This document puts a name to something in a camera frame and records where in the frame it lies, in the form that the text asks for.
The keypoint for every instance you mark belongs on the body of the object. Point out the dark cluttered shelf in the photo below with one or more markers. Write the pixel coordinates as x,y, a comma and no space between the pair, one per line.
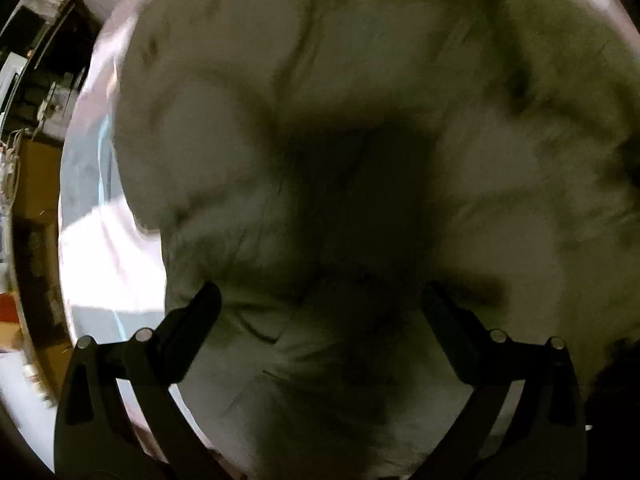
45,75

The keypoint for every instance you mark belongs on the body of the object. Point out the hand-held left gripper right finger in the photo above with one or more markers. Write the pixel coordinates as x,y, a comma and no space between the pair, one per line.
442,312

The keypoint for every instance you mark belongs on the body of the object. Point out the pale pink bed sheet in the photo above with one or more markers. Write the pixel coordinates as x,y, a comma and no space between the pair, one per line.
107,260

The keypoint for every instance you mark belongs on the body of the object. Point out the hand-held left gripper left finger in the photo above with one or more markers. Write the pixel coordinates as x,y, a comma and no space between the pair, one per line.
197,310

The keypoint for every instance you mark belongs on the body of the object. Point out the grey garment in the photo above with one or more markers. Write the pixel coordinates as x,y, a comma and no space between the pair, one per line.
350,125

